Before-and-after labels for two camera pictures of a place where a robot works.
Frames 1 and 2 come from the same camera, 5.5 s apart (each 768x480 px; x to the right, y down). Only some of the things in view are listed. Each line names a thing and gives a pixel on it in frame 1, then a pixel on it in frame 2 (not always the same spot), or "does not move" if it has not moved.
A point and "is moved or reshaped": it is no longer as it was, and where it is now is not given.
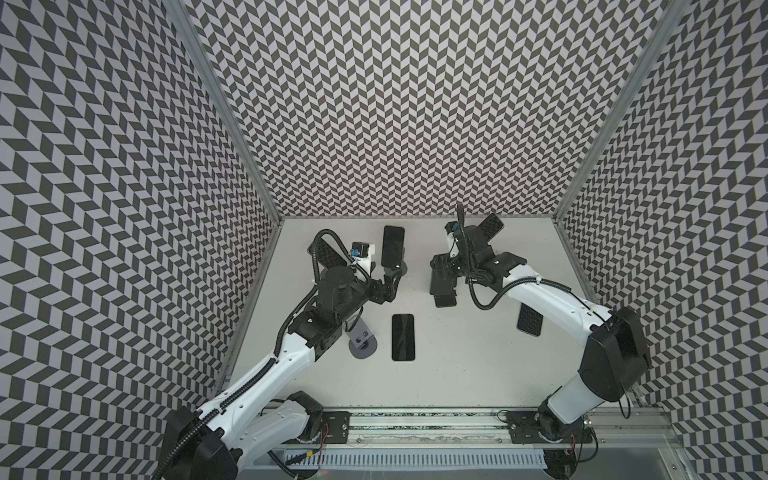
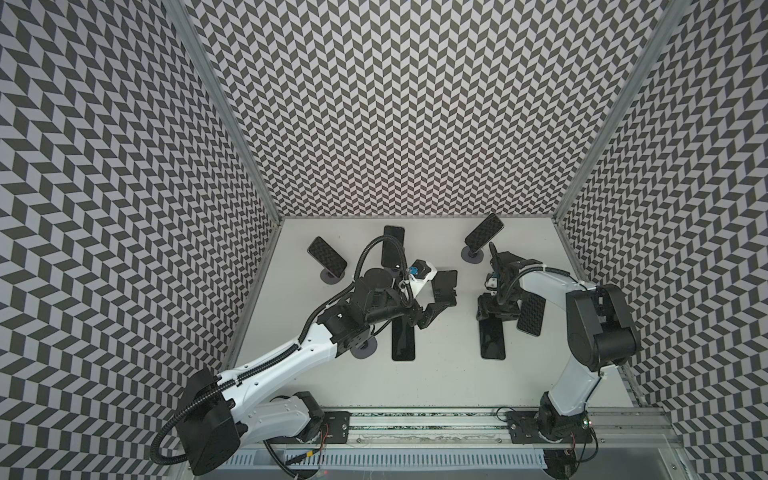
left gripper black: [390, 289] -> [429, 316]
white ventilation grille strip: [329, 459] does not move
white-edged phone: [403, 337] does not move
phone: [443, 281] is moved or reshaped
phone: [392, 246] does not move
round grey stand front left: [362, 342] does not move
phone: [325, 254] does not move
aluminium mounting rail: [612, 429] does not move
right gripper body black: [444, 279] -> [495, 302]
